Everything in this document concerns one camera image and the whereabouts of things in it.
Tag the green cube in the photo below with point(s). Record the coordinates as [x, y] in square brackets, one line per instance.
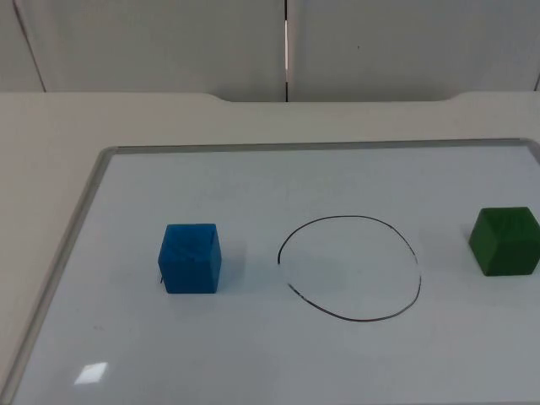
[506, 244]

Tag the grey-framed whiteboard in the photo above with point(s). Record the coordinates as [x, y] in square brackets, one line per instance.
[270, 354]

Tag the blue cube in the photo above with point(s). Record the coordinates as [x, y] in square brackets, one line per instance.
[190, 261]

